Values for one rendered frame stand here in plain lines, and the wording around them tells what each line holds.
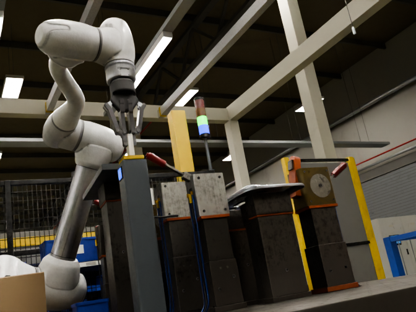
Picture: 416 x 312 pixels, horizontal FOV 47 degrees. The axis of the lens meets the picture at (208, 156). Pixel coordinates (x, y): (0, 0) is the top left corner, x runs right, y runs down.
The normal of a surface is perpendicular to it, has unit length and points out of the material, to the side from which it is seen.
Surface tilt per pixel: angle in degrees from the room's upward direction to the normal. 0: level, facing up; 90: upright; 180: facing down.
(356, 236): 90
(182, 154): 90
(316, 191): 90
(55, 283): 108
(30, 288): 90
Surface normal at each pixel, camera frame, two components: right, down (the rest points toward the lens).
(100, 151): 0.51, 0.18
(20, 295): 0.35, -0.32
